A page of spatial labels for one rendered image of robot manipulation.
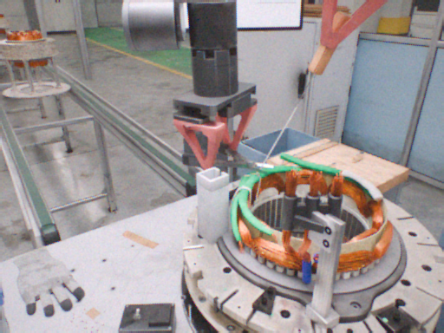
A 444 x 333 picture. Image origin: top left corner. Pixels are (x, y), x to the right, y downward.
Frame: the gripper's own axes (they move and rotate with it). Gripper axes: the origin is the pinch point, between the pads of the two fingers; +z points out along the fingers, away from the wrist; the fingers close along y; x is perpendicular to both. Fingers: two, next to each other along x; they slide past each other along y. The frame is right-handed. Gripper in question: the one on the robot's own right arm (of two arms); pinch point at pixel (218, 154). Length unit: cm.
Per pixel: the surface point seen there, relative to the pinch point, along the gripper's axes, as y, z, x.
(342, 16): 0.4, -18.1, 15.0
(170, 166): -52, 43, -61
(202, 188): 8.5, -0.1, 3.4
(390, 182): -27.3, 13.0, 19.1
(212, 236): 9.2, 6.0, 4.8
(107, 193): -85, 104, -155
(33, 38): -84, 7, -190
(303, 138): -40.4, 13.9, -3.3
